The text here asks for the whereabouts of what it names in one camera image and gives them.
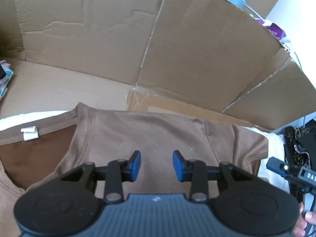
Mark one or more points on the bear print bedsheet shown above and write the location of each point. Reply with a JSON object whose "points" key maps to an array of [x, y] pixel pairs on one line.
{"points": [[274, 143]]}

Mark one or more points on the purple white package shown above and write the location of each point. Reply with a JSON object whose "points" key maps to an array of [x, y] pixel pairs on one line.
{"points": [[275, 29]]}

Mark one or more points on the flattened cardboard sheet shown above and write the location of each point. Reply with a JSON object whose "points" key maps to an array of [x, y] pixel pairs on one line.
{"points": [[185, 54]]}

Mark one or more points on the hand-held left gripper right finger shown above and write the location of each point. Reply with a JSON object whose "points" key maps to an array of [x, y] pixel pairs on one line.
{"points": [[179, 166]]}

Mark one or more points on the person's right hand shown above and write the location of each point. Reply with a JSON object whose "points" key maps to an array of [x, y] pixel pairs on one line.
{"points": [[309, 217]]}

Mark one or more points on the leopard print cloth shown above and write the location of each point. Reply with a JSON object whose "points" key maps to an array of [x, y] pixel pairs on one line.
{"points": [[300, 134]]}

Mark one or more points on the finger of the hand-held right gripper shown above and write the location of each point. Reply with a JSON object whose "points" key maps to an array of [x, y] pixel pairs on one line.
{"points": [[274, 164]]}

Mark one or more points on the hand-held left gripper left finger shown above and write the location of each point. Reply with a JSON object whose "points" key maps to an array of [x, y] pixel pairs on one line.
{"points": [[135, 165]]}

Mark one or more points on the brown t-shirt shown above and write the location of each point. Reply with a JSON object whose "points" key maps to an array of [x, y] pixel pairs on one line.
{"points": [[148, 133]]}

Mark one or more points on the blue cap detergent bottle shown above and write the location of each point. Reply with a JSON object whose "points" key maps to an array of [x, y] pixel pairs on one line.
{"points": [[235, 0]]}

